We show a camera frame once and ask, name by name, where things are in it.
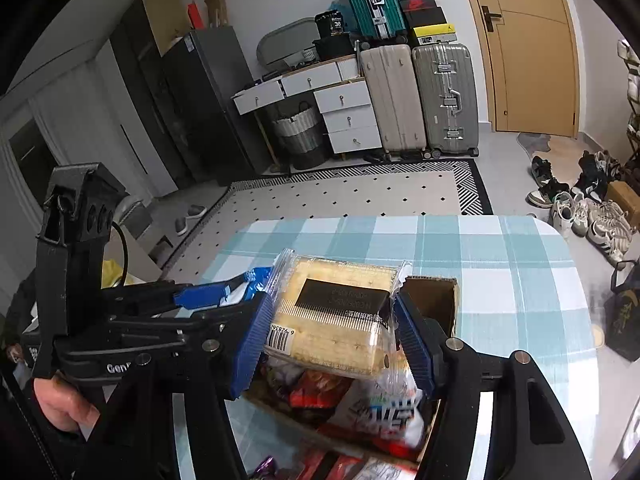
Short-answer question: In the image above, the pile of shoes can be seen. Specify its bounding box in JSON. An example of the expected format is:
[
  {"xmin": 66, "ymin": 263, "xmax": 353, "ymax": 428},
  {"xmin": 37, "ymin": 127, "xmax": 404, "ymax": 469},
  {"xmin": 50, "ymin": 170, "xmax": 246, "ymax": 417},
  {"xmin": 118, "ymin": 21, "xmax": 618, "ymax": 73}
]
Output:
[{"xmin": 527, "ymin": 150, "xmax": 640, "ymax": 269}]

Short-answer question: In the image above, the white drawer cabinet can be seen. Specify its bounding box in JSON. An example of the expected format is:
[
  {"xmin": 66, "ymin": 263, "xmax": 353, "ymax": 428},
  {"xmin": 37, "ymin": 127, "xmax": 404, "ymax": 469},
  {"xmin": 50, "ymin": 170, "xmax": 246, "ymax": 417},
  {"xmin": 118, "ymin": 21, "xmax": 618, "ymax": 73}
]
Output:
[{"xmin": 232, "ymin": 57, "xmax": 386, "ymax": 159}]

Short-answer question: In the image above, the black tall cabinet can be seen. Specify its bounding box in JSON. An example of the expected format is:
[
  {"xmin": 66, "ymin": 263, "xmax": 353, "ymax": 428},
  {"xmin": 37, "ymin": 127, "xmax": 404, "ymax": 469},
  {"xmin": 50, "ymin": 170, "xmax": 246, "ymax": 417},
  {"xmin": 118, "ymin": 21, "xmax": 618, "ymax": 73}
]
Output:
[{"xmin": 109, "ymin": 0, "xmax": 201, "ymax": 197}]

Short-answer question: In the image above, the cardboard box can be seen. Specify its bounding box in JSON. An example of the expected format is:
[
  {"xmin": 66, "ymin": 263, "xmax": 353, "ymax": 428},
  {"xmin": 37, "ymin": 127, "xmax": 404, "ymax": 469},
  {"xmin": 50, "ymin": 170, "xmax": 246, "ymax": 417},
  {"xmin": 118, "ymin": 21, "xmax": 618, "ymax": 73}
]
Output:
[{"xmin": 242, "ymin": 275, "xmax": 461, "ymax": 467}]

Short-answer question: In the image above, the patterned rug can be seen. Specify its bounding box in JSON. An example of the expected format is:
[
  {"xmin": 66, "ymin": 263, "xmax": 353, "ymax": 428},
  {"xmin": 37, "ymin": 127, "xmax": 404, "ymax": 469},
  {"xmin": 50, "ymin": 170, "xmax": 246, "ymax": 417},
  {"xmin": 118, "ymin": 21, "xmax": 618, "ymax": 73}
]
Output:
[{"xmin": 157, "ymin": 157, "xmax": 495, "ymax": 282}]

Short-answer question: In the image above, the blue checked tablecloth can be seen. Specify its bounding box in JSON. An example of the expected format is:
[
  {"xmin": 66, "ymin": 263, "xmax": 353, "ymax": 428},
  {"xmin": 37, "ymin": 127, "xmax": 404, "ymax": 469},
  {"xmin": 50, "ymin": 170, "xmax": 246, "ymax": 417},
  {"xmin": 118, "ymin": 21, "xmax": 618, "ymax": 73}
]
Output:
[{"xmin": 165, "ymin": 214, "xmax": 601, "ymax": 480}]

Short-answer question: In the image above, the black plastic tub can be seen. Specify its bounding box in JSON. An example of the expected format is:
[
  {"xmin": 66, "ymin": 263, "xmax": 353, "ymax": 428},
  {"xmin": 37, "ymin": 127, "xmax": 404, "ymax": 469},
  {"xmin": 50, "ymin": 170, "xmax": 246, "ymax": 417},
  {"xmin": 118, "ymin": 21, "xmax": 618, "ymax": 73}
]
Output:
[{"xmin": 315, "ymin": 10, "xmax": 347, "ymax": 39}]

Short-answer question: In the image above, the dark purple snack packet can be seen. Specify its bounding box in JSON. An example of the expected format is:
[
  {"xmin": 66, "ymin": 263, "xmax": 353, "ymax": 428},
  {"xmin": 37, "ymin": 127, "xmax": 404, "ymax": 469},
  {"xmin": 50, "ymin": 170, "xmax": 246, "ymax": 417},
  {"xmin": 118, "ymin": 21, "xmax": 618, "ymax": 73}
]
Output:
[{"xmin": 257, "ymin": 355, "xmax": 306, "ymax": 394}]

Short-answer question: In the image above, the irregular door mat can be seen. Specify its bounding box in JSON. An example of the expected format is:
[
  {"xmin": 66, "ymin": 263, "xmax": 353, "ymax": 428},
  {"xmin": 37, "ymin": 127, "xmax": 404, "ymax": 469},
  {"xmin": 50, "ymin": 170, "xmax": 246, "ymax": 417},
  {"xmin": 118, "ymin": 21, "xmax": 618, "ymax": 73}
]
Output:
[{"xmin": 516, "ymin": 131, "xmax": 589, "ymax": 162}]

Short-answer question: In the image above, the yellow black shoe box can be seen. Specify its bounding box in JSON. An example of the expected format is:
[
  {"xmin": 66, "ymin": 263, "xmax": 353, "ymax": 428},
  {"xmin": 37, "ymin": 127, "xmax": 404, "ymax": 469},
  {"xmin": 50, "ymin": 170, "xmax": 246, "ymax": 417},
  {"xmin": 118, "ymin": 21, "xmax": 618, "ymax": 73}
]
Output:
[{"xmin": 411, "ymin": 25, "xmax": 458, "ymax": 47}]

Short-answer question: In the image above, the dark bag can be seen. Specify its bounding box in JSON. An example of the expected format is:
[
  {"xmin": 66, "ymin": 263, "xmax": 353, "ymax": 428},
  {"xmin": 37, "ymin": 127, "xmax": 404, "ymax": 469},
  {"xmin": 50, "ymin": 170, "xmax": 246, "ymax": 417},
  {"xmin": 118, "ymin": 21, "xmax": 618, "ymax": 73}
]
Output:
[{"xmin": 602, "ymin": 260, "xmax": 640, "ymax": 364}]

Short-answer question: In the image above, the flat cardboard sheet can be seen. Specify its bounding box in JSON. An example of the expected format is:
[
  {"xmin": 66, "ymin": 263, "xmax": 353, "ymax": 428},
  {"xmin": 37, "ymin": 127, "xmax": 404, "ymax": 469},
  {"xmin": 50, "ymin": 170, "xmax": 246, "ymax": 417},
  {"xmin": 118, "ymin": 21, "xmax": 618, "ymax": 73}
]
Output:
[{"xmin": 140, "ymin": 0, "xmax": 189, "ymax": 57}]

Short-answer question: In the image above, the white curtain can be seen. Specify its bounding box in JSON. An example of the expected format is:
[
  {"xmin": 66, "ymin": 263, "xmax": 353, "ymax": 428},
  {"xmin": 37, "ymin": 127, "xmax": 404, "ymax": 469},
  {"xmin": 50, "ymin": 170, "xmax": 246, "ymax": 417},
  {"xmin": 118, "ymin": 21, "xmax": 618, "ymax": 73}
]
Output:
[{"xmin": 0, "ymin": 50, "xmax": 166, "ymax": 271}]

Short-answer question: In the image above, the silver suitcase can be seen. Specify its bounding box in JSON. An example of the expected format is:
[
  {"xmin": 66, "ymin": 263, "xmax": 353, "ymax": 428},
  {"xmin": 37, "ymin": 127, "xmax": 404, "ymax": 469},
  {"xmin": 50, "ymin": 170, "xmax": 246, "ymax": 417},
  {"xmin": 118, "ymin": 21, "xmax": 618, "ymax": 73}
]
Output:
[{"xmin": 411, "ymin": 42, "xmax": 480, "ymax": 158}]

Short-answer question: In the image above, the woven laundry basket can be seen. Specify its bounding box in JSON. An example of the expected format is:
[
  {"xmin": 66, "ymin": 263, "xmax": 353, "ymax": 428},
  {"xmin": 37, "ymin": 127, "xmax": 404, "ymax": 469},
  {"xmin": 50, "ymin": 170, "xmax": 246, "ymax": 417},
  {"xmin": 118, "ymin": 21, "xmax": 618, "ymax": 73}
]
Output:
[{"xmin": 270, "ymin": 101, "xmax": 329, "ymax": 171}]

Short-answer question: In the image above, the teal suitcase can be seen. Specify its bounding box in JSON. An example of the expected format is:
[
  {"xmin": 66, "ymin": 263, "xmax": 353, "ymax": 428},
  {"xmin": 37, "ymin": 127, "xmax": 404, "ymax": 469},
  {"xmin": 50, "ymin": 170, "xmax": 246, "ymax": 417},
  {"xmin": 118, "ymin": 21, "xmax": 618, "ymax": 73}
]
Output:
[{"xmin": 336, "ymin": 0, "xmax": 408, "ymax": 44}]

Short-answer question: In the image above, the black crate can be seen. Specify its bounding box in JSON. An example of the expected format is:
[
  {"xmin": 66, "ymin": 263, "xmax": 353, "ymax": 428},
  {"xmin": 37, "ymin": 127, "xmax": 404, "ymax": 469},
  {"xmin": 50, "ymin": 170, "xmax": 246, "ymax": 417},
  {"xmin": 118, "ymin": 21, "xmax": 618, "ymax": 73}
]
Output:
[{"xmin": 312, "ymin": 34, "xmax": 357, "ymax": 61}]

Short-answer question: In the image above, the grey refrigerator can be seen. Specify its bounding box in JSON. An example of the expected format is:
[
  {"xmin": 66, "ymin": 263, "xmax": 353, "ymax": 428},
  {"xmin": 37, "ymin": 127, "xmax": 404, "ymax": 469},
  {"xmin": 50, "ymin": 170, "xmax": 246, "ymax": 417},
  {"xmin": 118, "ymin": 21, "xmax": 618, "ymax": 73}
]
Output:
[{"xmin": 160, "ymin": 25, "xmax": 274, "ymax": 189}]

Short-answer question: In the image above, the yellow bag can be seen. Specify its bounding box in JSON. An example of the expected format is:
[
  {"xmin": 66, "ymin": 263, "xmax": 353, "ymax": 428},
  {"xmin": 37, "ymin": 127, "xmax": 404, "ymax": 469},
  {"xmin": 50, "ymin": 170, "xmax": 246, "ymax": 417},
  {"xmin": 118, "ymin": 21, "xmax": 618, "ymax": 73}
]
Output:
[{"xmin": 101, "ymin": 259, "xmax": 136, "ymax": 289}]

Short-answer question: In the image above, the person's left forearm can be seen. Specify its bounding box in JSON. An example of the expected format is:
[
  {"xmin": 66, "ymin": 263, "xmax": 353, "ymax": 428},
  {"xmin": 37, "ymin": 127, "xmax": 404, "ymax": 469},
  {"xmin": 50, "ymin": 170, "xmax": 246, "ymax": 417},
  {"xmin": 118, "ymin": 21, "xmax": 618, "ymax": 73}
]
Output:
[{"xmin": 0, "ymin": 385, "xmax": 96, "ymax": 480}]

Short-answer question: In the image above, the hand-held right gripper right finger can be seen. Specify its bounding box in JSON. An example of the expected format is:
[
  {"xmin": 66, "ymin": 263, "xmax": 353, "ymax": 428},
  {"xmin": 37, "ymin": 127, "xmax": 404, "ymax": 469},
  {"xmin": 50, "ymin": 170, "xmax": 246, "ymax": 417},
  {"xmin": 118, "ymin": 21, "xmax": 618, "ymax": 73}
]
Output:
[{"xmin": 392, "ymin": 287, "xmax": 593, "ymax": 480}]

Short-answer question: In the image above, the black cable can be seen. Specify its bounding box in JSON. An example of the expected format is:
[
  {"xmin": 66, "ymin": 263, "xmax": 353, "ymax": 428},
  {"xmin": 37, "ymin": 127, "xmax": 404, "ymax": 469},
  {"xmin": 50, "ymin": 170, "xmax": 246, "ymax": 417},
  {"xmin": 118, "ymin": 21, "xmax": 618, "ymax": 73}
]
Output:
[{"xmin": 111, "ymin": 220, "xmax": 130, "ymax": 289}]

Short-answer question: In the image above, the beige suitcase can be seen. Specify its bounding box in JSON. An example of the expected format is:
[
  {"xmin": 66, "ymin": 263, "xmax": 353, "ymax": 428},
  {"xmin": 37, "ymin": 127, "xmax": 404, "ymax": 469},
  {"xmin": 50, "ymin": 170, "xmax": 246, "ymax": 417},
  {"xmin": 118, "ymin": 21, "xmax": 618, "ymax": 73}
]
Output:
[{"xmin": 359, "ymin": 44, "xmax": 429, "ymax": 159}]

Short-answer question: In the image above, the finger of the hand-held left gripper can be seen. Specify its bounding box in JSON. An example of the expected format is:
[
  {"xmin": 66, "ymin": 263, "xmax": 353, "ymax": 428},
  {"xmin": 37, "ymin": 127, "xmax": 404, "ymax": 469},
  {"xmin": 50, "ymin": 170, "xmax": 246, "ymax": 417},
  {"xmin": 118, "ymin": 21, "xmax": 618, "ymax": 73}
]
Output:
[
  {"xmin": 106, "ymin": 295, "xmax": 269, "ymax": 355},
  {"xmin": 102, "ymin": 281, "xmax": 233, "ymax": 312}
]

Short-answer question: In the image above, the black shoe rack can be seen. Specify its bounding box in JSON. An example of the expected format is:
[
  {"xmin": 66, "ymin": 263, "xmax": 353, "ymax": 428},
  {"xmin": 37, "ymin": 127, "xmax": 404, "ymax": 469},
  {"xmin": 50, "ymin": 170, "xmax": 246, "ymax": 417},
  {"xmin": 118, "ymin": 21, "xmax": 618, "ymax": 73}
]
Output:
[{"xmin": 615, "ymin": 37, "xmax": 640, "ymax": 171}]

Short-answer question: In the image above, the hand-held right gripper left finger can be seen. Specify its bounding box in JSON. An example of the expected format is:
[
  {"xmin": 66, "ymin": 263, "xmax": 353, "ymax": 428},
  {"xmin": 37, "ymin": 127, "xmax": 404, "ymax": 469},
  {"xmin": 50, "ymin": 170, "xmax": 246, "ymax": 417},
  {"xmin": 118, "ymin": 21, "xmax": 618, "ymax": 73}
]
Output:
[{"xmin": 85, "ymin": 290, "xmax": 275, "ymax": 480}]

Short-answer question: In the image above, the small brown carton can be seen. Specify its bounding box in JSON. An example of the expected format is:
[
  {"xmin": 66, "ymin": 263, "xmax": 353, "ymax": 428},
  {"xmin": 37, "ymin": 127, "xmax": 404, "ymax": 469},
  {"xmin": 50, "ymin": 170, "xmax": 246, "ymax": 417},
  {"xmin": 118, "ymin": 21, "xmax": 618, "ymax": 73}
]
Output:
[{"xmin": 606, "ymin": 180, "xmax": 640, "ymax": 214}]

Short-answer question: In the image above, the white noodle snack bag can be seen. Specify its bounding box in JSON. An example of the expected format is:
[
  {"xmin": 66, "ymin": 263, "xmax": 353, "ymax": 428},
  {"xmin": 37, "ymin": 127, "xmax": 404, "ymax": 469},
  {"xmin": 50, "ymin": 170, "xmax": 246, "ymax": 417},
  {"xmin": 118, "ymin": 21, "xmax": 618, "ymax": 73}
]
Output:
[{"xmin": 332, "ymin": 377, "xmax": 427, "ymax": 449}]

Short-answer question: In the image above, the clear cake packet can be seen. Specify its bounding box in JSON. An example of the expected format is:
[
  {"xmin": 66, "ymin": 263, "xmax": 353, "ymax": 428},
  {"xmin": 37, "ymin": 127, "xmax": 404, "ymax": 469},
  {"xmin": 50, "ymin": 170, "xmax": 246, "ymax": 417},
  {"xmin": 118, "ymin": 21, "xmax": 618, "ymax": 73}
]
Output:
[{"xmin": 262, "ymin": 247, "xmax": 409, "ymax": 382}]

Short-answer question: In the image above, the tall brown box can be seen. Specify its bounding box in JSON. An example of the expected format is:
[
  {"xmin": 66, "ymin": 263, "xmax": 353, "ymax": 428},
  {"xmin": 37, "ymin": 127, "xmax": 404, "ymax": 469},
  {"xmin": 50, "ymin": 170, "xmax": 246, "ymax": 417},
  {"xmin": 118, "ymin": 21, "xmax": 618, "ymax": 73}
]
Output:
[{"xmin": 204, "ymin": 0, "xmax": 229, "ymax": 29}]

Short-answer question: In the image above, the wooden door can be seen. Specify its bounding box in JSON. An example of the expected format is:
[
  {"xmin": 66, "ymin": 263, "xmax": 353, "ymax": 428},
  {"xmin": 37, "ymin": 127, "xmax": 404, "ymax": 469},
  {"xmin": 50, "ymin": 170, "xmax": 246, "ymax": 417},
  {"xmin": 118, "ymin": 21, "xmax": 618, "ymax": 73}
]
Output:
[{"xmin": 455, "ymin": 0, "xmax": 581, "ymax": 139}]

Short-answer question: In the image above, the person's left hand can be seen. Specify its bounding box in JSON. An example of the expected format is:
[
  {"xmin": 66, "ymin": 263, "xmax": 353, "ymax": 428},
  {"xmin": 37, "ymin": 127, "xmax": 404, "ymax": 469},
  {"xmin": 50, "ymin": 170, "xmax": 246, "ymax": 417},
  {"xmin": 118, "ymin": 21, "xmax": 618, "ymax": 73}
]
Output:
[{"xmin": 32, "ymin": 376, "xmax": 102, "ymax": 432}]

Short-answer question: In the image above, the row of white sneakers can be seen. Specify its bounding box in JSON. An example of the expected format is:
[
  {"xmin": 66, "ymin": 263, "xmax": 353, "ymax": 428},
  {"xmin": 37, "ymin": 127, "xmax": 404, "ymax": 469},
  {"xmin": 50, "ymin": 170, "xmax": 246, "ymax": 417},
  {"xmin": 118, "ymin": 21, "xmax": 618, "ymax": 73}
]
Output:
[{"xmin": 616, "ymin": 39, "xmax": 640, "ymax": 107}]

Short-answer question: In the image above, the grey oval tray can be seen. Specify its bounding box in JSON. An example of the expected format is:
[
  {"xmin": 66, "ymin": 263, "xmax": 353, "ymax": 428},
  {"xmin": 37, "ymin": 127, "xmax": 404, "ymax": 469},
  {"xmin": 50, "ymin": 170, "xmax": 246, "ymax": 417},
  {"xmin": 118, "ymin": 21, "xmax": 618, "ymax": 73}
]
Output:
[{"xmin": 256, "ymin": 17, "xmax": 321, "ymax": 67}]

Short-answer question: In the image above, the white snack packet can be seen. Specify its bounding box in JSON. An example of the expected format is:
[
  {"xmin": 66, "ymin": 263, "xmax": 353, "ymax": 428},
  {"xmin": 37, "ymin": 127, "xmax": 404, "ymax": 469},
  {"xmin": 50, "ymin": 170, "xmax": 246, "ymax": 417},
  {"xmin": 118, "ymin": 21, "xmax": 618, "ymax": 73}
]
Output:
[{"xmin": 360, "ymin": 460, "xmax": 419, "ymax": 480}]

